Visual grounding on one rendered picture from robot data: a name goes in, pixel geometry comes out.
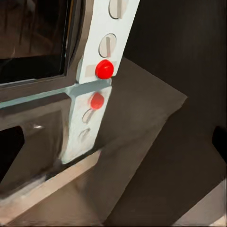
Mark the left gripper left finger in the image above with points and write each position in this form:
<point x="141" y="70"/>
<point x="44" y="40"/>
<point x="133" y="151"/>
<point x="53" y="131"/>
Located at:
<point x="11" y="142"/>

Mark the fridge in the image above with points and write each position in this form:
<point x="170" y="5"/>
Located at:
<point x="182" y="181"/>

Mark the microwave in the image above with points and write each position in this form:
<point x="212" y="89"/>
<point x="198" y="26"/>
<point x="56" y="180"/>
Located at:
<point x="51" y="44"/>

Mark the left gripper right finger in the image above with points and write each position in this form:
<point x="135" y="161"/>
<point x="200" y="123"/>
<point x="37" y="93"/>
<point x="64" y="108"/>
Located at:
<point x="219" y="140"/>

